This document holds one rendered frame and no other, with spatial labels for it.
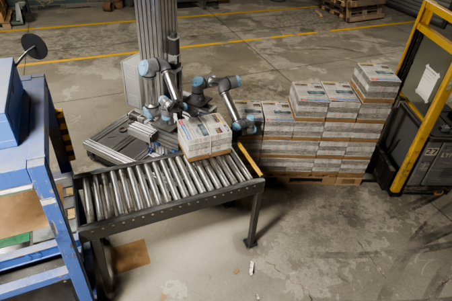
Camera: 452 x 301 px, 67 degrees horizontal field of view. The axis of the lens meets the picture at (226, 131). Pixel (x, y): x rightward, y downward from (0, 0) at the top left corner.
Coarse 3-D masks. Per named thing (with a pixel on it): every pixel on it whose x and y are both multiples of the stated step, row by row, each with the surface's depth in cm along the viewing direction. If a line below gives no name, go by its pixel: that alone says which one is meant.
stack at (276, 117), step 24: (264, 120) 326; (288, 120) 322; (264, 144) 336; (288, 144) 337; (312, 144) 338; (336, 144) 339; (264, 168) 356; (288, 168) 357; (312, 168) 359; (336, 168) 358
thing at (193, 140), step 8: (184, 120) 277; (192, 120) 278; (184, 128) 268; (192, 128) 269; (200, 128) 270; (184, 136) 263; (192, 136) 261; (200, 136) 261; (184, 144) 272; (192, 144) 261; (200, 144) 264; (184, 152) 275; (192, 152) 266; (200, 152) 270
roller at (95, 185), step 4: (92, 176) 254; (96, 176) 254; (92, 180) 251; (96, 180) 250; (92, 184) 248; (96, 184) 247; (96, 188) 244; (96, 192) 241; (100, 192) 243; (96, 196) 238; (100, 196) 239; (96, 200) 235; (100, 200) 235; (96, 204) 232; (100, 204) 232; (96, 208) 230; (100, 208) 229; (96, 212) 228; (100, 212) 227; (100, 216) 224; (104, 216) 226
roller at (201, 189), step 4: (184, 156) 278; (184, 160) 276; (188, 164) 270; (192, 164) 272; (188, 168) 268; (192, 168) 266; (192, 172) 263; (196, 172) 264; (192, 176) 261; (196, 176) 259; (196, 180) 256; (200, 180) 257; (196, 184) 254; (200, 184) 252; (200, 188) 250; (204, 188) 251; (200, 192) 248
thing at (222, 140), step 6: (210, 114) 286; (216, 114) 287; (210, 120) 280; (216, 120) 280; (222, 120) 280; (210, 126) 273; (216, 126) 273; (222, 126) 274; (228, 126) 274; (216, 132) 267; (222, 132) 267; (228, 132) 268; (216, 138) 267; (222, 138) 269; (228, 138) 273; (216, 144) 271; (222, 144) 275; (228, 144) 277; (216, 150) 275
